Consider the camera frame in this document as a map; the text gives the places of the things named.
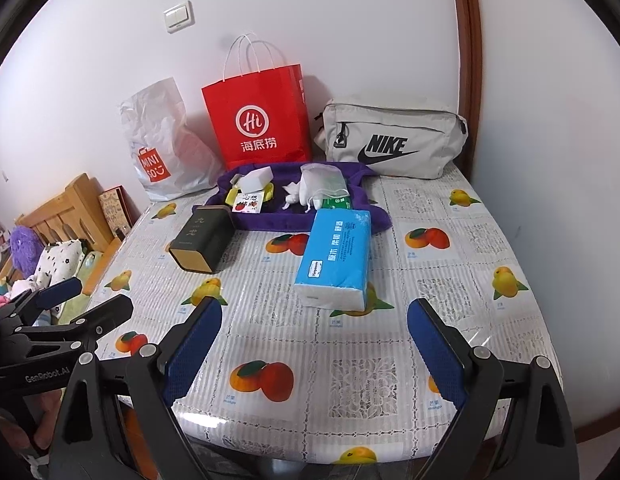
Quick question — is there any green tissue pack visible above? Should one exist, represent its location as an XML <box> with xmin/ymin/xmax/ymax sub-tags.
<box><xmin>314</xmin><ymin>196</ymin><xmax>352</xmax><ymax>209</ymax></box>

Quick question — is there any dark green tea tin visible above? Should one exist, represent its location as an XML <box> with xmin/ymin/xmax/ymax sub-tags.
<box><xmin>169</xmin><ymin>205</ymin><xmax>236</xmax><ymax>274</ymax></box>

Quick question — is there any blue tissue pack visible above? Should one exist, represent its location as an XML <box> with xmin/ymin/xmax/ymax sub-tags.
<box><xmin>293</xmin><ymin>209</ymin><xmax>372</xmax><ymax>312</ymax></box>

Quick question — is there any beige Nike waist bag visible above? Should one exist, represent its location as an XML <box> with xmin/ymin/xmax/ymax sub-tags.
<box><xmin>314</xmin><ymin>94</ymin><xmax>468</xmax><ymax>180</ymax></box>

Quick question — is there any white dotted cushion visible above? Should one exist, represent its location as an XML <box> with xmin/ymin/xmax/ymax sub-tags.
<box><xmin>31</xmin><ymin>240</ymin><xmax>84</xmax><ymax>290</ymax></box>

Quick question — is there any green fruit snack packet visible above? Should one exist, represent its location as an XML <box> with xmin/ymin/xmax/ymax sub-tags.
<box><xmin>236</xmin><ymin>166</ymin><xmax>273</xmax><ymax>194</ymax></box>

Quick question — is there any white cloth glove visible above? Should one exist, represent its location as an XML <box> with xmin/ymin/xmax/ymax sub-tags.
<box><xmin>283</xmin><ymin>179</ymin><xmax>313</xmax><ymax>212</ymax></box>

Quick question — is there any red Haidilao paper bag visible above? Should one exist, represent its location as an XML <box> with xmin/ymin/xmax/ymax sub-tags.
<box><xmin>201</xmin><ymin>64</ymin><xmax>312</xmax><ymax>169</ymax></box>

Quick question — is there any wooden chair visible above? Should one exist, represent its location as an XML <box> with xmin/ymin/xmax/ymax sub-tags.
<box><xmin>16</xmin><ymin>174</ymin><xmax>122</xmax><ymax>296</ymax></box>

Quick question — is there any purple plush toy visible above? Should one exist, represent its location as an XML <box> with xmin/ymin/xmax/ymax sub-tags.
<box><xmin>10</xmin><ymin>226</ymin><xmax>44</xmax><ymax>278</ymax></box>

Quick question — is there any brown wooden door frame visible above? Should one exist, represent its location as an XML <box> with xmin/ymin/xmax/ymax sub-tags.
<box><xmin>454</xmin><ymin>0</ymin><xmax>484</xmax><ymax>180</ymax></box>

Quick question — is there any brown patterned box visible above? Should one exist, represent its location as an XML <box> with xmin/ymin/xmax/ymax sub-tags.
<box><xmin>97</xmin><ymin>185</ymin><xmax>133</xmax><ymax>240</ymax></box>

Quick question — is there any purple towel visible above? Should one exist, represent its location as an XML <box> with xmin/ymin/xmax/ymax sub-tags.
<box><xmin>205</xmin><ymin>162</ymin><xmax>391</xmax><ymax>234</ymax></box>

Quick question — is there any fruit print tablecloth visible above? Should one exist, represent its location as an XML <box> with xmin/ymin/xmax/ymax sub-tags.
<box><xmin>92</xmin><ymin>166</ymin><xmax>555</xmax><ymax>464</ymax></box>

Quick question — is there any white wall switch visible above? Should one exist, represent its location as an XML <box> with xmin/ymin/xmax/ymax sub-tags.
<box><xmin>163</xmin><ymin>0</ymin><xmax>195</xmax><ymax>34</ymax></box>

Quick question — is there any white Miniso plastic bag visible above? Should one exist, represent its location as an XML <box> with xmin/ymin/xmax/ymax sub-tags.
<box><xmin>119</xmin><ymin>78</ymin><xmax>223</xmax><ymax>202</ymax></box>

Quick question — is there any green cloth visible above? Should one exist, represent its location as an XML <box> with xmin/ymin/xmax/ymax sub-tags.
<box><xmin>56</xmin><ymin>252</ymin><xmax>102</xmax><ymax>324</ymax></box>

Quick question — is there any yellow mesh pouch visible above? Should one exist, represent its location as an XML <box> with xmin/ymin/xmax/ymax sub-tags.
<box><xmin>225</xmin><ymin>182</ymin><xmax>274</xmax><ymax>206</ymax></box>

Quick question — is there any white tomato sachet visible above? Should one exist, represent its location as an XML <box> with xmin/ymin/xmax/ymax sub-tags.
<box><xmin>232</xmin><ymin>190</ymin><xmax>264</xmax><ymax>214</ymax></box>

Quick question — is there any person's left hand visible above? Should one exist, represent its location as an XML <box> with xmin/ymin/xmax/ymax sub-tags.
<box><xmin>0</xmin><ymin>389</ymin><xmax>63</xmax><ymax>456</ymax></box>

